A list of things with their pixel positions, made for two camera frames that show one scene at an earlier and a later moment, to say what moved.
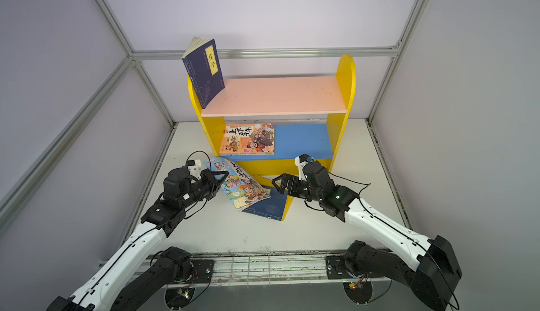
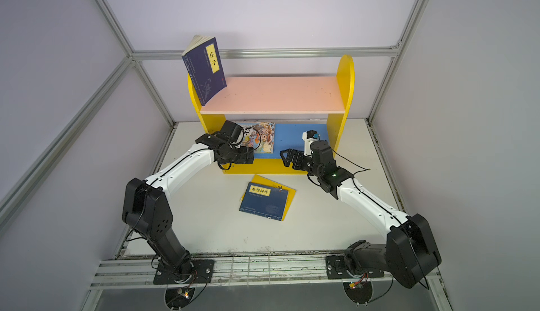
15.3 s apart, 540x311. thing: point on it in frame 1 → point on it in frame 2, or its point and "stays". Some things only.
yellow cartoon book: x=266 y=181 stays
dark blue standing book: x=202 y=60 stays
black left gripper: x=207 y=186 → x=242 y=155
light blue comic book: x=243 y=191 → x=259 y=136
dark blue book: x=273 y=207 stays
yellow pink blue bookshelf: x=271 y=127 stays
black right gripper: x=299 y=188 → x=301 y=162
